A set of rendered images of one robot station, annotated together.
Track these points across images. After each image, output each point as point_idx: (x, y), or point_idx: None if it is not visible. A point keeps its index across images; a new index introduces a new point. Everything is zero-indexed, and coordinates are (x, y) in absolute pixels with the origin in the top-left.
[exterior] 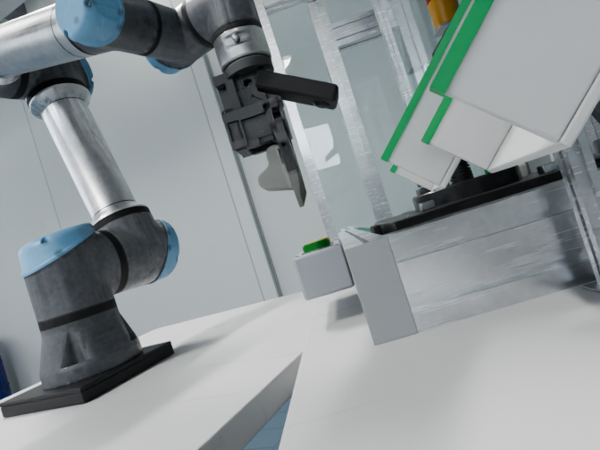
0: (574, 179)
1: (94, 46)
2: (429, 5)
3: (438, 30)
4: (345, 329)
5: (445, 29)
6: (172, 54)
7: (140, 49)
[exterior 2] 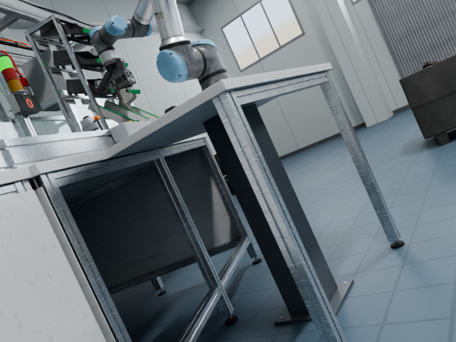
0: None
1: (147, 33)
2: (19, 80)
3: (24, 91)
4: None
5: (21, 92)
6: (123, 38)
7: (134, 36)
